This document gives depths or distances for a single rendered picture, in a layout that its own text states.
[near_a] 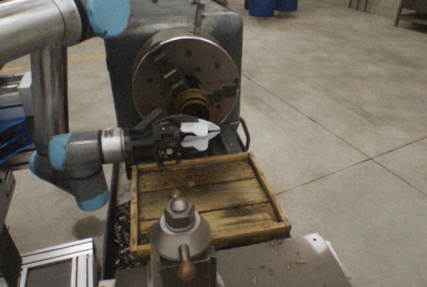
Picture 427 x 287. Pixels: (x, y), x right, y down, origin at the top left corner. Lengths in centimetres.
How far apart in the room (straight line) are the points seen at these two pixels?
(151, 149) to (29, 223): 165
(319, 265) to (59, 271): 126
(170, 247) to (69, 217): 179
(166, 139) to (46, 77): 29
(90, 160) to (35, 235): 150
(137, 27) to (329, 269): 82
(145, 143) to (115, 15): 26
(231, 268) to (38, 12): 52
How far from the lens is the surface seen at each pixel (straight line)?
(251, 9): 749
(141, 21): 105
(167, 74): 86
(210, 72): 92
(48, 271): 168
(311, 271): 62
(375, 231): 215
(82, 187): 75
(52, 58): 76
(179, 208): 40
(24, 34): 56
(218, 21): 107
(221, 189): 86
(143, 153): 67
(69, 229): 212
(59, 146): 70
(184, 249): 41
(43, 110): 79
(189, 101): 80
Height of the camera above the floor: 146
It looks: 31 degrees down
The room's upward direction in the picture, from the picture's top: straight up
